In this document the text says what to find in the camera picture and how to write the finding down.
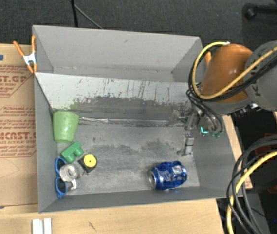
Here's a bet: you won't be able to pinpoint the yellow and black round part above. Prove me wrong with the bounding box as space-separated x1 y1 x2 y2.
77 154 98 174

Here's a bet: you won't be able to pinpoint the brown cardboard board red print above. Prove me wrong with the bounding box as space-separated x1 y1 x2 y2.
0 42 39 211

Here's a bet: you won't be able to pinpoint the light green plastic cup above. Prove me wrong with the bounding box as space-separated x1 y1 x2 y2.
52 111 80 144

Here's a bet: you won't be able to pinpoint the green toy building block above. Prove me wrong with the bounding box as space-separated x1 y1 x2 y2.
60 141 84 163

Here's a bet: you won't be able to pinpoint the crushed blue drink can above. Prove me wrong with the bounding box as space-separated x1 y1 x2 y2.
148 160 188 191

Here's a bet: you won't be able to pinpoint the grey metal bin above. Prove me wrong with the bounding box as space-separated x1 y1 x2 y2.
32 25 243 214

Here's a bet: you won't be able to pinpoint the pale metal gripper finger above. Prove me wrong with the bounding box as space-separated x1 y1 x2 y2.
176 131 194 156
170 109 186 126

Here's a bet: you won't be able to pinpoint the blue sunglasses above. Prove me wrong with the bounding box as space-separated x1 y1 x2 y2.
54 157 69 199

